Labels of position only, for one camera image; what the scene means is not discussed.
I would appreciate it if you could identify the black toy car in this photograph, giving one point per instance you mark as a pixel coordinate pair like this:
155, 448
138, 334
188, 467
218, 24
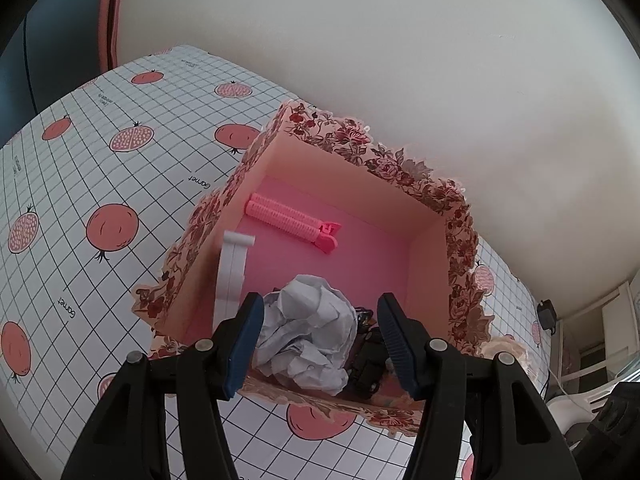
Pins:
365, 365

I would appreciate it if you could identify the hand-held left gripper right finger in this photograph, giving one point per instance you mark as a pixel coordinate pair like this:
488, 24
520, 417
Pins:
397, 345

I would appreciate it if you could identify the pink floral cardboard box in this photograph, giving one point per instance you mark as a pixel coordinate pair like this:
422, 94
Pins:
350, 185

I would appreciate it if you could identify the white lattice frame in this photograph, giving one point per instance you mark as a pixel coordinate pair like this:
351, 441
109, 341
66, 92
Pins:
575, 402

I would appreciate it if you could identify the white storage shelf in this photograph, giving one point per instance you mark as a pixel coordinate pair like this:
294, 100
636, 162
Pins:
600, 325

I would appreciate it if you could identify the pink board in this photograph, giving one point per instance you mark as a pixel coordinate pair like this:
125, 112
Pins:
111, 15

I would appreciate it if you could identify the white plastic strip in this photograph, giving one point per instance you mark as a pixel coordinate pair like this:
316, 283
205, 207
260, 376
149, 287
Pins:
229, 280

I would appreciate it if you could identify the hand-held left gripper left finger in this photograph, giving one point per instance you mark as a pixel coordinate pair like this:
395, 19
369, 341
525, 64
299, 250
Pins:
245, 345

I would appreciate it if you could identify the white paper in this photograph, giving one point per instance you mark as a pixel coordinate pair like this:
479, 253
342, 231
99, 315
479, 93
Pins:
310, 330

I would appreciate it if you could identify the pink hair roller clip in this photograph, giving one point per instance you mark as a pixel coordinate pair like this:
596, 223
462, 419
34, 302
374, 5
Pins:
290, 217

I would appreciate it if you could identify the black power adapter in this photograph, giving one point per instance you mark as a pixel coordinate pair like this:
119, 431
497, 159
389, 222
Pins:
547, 315

